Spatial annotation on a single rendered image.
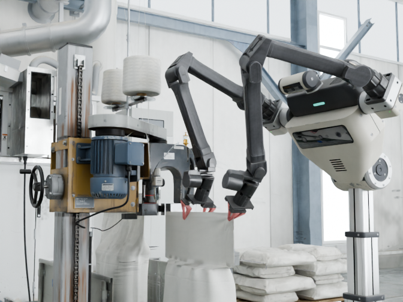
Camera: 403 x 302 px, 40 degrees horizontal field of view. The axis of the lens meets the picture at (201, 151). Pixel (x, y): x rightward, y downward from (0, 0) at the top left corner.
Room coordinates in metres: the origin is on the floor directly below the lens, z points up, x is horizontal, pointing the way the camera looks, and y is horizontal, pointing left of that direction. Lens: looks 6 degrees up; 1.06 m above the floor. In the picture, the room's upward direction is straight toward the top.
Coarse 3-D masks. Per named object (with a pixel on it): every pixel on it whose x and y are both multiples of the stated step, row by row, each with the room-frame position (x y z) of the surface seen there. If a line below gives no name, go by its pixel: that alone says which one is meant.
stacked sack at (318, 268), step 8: (312, 264) 5.40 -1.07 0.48; (320, 264) 5.40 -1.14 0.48; (328, 264) 5.44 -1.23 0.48; (336, 264) 5.51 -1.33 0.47; (344, 264) 5.56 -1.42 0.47; (296, 272) 5.53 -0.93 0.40; (304, 272) 5.44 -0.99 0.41; (312, 272) 5.35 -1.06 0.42; (320, 272) 5.37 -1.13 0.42; (328, 272) 5.43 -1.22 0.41; (336, 272) 5.51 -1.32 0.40; (344, 272) 5.61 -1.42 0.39
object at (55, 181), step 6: (54, 174) 2.34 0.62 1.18; (48, 180) 2.35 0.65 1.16; (54, 180) 2.30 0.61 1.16; (60, 180) 2.32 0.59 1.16; (54, 186) 2.30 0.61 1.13; (60, 186) 2.31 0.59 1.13; (48, 192) 2.35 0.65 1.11; (54, 192) 2.31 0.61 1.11; (60, 192) 2.32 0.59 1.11; (48, 198) 2.34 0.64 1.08; (54, 198) 2.33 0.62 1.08; (60, 198) 2.35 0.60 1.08
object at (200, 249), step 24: (168, 216) 2.47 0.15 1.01; (192, 216) 2.25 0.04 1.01; (216, 216) 2.17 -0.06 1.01; (168, 240) 2.47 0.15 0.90; (192, 240) 2.25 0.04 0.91; (216, 240) 2.17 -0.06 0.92; (168, 264) 2.39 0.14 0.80; (192, 264) 2.25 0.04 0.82; (216, 264) 2.17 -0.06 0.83; (168, 288) 2.36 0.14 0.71; (192, 288) 2.18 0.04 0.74; (216, 288) 2.13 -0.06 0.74
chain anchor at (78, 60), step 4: (76, 56) 2.35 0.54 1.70; (80, 56) 2.36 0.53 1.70; (84, 56) 2.37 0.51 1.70; (76, 60) 2.35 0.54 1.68; (80, 60) 2.36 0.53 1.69; (84, 60) 2.35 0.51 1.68; (76, 64) 2.34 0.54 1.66; (80, 64) 2.35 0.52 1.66; (84, 64) 2.35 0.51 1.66; (76, 68) 2.36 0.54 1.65; (80, 68) 2.37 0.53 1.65; (84, 68) 2.37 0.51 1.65
